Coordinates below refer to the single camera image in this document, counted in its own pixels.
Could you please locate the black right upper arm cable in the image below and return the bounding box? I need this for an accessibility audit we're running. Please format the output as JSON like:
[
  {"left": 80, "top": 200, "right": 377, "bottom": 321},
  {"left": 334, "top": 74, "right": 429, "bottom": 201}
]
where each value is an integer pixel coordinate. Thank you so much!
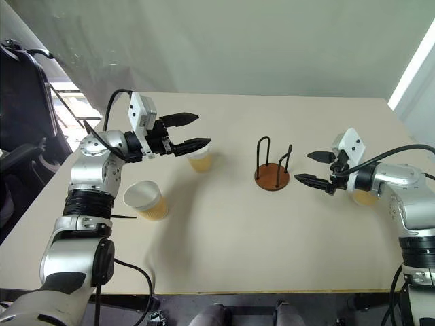
[{"left": 380, "top": 264, "right": 408, "bottom": 326}]

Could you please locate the black left upper arm cable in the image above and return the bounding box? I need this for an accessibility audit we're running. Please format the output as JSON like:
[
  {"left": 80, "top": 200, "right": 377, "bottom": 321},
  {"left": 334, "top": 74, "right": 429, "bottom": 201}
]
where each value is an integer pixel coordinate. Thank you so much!
[{"left": 94, "top": 258, "right": 154, "bottom": 326}]

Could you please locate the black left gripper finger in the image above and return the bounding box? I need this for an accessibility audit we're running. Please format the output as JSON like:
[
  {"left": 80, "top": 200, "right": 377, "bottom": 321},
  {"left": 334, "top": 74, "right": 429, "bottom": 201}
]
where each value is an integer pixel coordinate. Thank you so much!
[
  {"left": 159, "top": 111, "right": 200, "bottom": 129},
  {"left": 173, "top": 137, "right": 212, "bottom": 158}
]

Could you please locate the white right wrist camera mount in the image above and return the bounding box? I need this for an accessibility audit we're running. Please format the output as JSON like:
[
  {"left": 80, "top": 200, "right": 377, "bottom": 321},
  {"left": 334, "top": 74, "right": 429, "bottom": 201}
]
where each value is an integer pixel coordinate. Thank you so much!
[{"left": 331, "top": 128, "right": 367, "bottom": 192}]

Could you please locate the brown-based black wire cup rack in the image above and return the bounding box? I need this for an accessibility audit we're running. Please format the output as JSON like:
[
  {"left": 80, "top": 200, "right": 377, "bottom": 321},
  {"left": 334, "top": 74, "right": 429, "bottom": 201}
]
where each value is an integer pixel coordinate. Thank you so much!
[{"left": 254, "top": 135, "right": 293, "bottom": 193}]

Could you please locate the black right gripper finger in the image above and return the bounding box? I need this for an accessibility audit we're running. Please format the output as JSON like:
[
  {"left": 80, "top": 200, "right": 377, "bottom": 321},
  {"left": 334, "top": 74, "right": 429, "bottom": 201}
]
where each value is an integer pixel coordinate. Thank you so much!
[
  {"left": 293, "top": 173, "right": 332, "bottom": 195},
  {"left": 307, "top": 151, "right": 336, "bottom": 164}
]

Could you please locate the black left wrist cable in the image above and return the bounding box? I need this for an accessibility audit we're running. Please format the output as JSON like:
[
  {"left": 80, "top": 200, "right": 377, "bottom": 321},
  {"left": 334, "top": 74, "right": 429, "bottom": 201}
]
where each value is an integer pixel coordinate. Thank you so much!
[{"left": 83, "top": 88, "right": 136, "bottom": 164}]

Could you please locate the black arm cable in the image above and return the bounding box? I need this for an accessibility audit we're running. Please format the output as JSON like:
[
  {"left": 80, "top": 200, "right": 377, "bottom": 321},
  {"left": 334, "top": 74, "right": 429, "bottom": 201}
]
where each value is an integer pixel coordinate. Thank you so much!
[
  {"left": 94, "top": 258, "right": 154, "bottom": 326},
  {"left": 380, "top": 264, "right": 408, "bottom": 326}
]

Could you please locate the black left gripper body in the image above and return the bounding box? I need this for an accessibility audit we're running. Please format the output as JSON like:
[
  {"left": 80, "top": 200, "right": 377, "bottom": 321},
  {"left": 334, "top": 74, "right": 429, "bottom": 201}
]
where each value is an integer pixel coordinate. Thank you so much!
[{"left": 145, "top": 117, "right": 177, "bottom": 157}]

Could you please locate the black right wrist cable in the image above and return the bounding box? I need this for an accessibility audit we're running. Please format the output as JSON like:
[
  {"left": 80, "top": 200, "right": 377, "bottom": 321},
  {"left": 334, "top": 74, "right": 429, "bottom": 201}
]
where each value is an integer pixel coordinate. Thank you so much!
[{"left": 330, "top": 144, "right": 435, "bottom": 177}]

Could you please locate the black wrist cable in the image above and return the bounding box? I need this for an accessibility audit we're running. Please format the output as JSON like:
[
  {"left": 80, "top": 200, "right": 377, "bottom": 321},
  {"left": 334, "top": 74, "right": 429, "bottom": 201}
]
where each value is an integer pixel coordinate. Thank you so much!
[
  {"left": 330, "top": 144, "right": 435, "bottom": 177},
  {"left": 83, "top": 88, "right": 136, "bottom": 164}
]

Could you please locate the white window frame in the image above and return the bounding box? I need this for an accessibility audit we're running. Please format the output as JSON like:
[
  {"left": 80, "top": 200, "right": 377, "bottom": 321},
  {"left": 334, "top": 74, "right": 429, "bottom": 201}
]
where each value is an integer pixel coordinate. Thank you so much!
[{"left": 387, "top": 25, "right": 435, "bottom": 111}]

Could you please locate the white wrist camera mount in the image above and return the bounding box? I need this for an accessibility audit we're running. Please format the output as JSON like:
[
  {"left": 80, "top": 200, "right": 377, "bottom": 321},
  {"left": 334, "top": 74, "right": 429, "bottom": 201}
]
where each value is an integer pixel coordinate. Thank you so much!
[
  {"left": 331, "top": 128, "right": 367, "bottom": 192},
  {"left": 127, "top": 91, "right": 159, "bottom": 161}
]

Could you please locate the black office chair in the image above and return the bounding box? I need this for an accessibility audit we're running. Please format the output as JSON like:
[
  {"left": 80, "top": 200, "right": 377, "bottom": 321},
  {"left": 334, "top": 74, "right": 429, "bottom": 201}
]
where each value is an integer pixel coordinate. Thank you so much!
[{"left": 0, "top": 39, "right": 74, "bottom": 238}]

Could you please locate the yellow-brown paper cup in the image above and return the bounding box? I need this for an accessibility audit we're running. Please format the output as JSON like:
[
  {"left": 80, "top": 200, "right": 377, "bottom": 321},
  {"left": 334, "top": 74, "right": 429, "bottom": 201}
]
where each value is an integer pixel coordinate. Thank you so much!
[
  {"left": 351, "top": 189, "right": 380, "bottom": 207},
  {"left": 123, "top": 180, "right": 169, "bottom": 223},
  {"left": 186, "top": 144, "right": 213, "bottom": 174}
]

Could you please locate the dark grey rounded shape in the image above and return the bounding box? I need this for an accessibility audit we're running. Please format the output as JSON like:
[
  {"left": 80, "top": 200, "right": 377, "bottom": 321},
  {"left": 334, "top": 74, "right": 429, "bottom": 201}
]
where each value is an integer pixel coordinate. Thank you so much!
[
  {"left": 275, "top": 298, "right": 307, "bottom": 326},
  {"left": 188, "top": 304, "right": 234, "bottom": 326}
]

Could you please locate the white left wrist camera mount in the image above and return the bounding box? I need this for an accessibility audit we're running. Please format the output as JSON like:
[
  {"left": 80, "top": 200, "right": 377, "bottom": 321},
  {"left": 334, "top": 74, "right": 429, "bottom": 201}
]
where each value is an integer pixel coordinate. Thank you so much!
[{"left": 127, "top": 91, "right": 159, "bottom": 161}]

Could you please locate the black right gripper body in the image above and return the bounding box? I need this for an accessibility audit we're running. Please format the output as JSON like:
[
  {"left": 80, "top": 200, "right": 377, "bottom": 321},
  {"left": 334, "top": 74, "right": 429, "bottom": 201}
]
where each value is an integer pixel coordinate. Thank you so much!
[{"left": 328, "top": 149, "right": 351, "bottom": 196}]

